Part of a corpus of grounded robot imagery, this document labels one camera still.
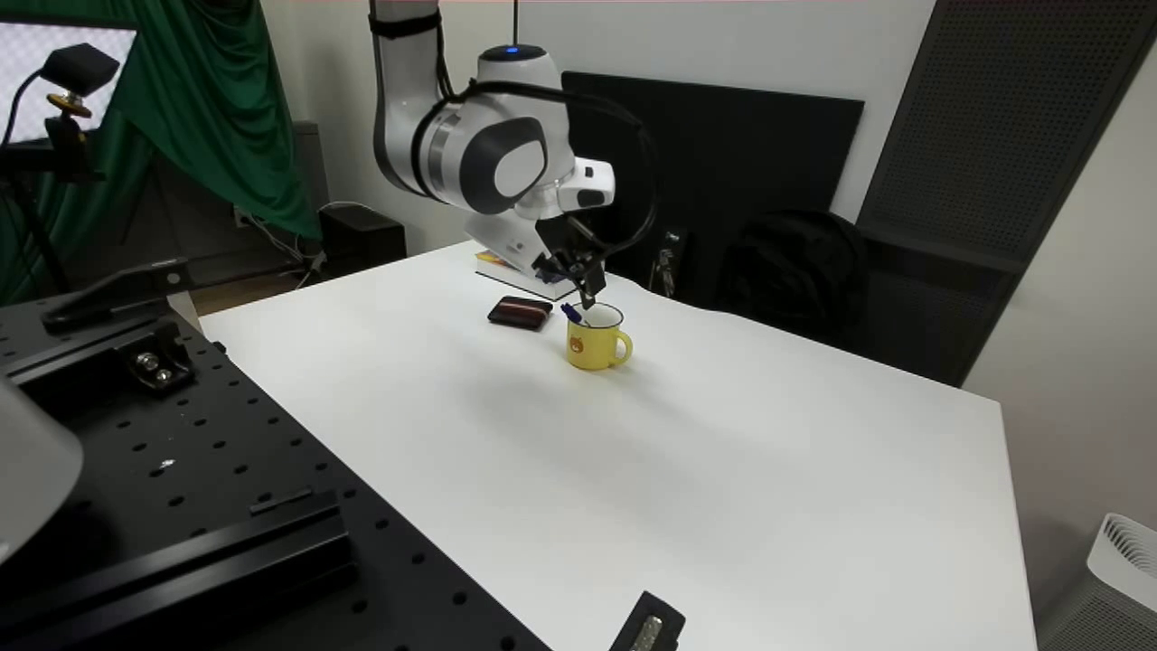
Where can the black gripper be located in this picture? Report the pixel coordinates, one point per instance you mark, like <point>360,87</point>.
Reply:
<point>570,235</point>

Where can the yellow enamel mug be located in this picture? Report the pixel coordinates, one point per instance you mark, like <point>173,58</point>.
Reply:
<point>593,346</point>

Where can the small black box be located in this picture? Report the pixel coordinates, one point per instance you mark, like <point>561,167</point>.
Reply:
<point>517,314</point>

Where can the large black monitor screen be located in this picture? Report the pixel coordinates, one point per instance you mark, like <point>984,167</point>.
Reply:
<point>746,167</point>

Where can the black office chair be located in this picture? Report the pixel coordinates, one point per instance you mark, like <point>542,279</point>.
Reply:
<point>801,278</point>

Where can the black speaker box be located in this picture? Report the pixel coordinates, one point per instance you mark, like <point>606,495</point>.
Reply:
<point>361,235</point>

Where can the green curtain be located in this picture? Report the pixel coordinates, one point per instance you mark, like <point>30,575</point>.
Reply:
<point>203,110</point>

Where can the dark leaning panel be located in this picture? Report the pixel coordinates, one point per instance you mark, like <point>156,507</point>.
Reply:
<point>998,156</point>

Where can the black perforated breadboard table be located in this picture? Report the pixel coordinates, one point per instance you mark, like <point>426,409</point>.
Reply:
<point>182,507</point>

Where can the bright window pane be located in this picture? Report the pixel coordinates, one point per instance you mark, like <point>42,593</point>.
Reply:
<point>36,75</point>

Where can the white rounded shade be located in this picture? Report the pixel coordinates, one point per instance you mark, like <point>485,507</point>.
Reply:
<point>30,473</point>

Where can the white box appliance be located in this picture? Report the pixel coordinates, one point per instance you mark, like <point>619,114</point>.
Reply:
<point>1114,591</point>

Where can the small camera on tripod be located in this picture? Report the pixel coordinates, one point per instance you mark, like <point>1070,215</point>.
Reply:
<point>666,257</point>

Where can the small black metal mount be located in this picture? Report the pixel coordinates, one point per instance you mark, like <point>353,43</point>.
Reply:
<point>161,368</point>

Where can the black camera on stand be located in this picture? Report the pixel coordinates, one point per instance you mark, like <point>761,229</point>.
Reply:
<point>74,86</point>

